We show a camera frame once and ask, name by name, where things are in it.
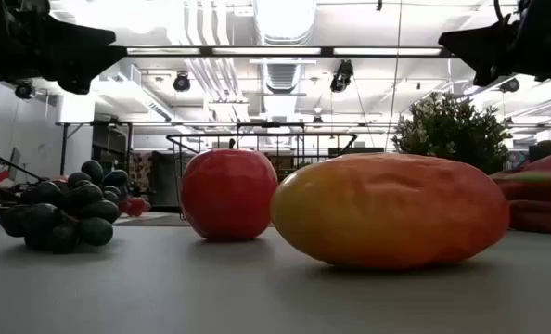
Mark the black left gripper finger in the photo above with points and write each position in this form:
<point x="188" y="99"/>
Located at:
<point x="85" y="65"/>
<point x="80" y="33"/>

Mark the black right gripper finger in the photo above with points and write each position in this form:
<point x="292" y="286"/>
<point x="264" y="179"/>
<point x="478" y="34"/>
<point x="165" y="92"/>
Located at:
<point x="493" y="62"/>
<point x="484" y="37"/>

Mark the pink dragon fruit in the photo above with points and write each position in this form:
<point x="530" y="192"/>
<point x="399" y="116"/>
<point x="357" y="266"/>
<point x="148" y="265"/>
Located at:
<point x="544" y="185"/>

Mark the orange yellow mango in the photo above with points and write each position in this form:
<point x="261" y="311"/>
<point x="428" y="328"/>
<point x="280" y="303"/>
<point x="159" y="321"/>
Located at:
<point x="387" y="213"/>

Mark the red apple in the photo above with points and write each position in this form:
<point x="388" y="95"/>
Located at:
<point x="229" y="195"/>

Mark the black ceiling spotlight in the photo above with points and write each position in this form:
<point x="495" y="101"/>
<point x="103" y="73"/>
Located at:
<point x="23" y="89"/>
<point x="181" y="82"/>
<point x="509" y="85"/>

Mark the green bushy plant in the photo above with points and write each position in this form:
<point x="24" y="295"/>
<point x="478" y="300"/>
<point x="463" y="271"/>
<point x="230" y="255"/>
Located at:
<point x="452" y="130"/>

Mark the black metal rack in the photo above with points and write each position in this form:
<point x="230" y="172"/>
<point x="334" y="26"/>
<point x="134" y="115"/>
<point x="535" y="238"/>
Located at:
<point x="63" y="153"/>

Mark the brown patterned curtain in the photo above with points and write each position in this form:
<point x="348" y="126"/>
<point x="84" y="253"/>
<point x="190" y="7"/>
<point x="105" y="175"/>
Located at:
<point x="141" y="169"/>

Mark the grey tilted monitor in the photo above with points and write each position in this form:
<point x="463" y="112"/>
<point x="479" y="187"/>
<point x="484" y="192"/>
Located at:
<point x="14" y="162"/>

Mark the black overhead light bar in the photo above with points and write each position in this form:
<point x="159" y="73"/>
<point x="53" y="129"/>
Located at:
<point x="206" y="51"/>

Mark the grey hanging cloth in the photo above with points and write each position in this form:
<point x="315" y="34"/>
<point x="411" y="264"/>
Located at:
<point x="166" y="178"/>

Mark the red grape bunch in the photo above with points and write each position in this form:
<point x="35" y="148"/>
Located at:
<point x="136" y="206"/>

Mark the black grape bunch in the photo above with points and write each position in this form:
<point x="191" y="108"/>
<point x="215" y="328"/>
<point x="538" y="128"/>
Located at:
<point x="53" y="218"/>

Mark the black overhead camera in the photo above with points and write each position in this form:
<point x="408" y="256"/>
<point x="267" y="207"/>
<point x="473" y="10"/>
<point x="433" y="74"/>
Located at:
<point x="342" y="75"/>

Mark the silver ventilation duct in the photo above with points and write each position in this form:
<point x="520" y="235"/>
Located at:
<point x="282" y="76"/>

